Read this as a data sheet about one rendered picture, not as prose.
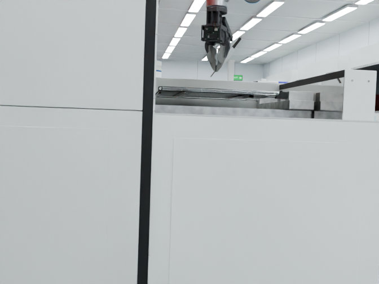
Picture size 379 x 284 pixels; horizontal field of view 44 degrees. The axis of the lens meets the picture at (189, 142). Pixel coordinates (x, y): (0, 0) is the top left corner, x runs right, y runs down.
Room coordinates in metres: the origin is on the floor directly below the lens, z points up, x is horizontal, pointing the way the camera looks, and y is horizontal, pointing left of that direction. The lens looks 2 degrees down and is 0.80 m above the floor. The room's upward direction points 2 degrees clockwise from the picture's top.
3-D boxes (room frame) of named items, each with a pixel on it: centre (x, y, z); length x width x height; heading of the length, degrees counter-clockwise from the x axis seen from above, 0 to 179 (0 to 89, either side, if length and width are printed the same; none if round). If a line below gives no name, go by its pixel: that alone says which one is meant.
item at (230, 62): (1.83, -0.13, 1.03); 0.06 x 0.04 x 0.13; 98
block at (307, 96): (1.47, -0.34, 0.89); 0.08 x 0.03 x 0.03; 98
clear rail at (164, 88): (1.40, -0.09, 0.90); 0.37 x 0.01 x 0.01; 98
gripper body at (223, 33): (1.62, -0.08, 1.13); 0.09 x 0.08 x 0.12; 157
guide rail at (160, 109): (1.47, -0.13, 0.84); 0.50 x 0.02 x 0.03; 98
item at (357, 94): (1.56, -0.43, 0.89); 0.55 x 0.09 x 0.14; 8
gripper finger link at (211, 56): (1.63, -0.06, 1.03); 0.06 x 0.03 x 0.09; 157
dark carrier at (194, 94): (1.58, -0.06, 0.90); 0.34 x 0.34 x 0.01; 8
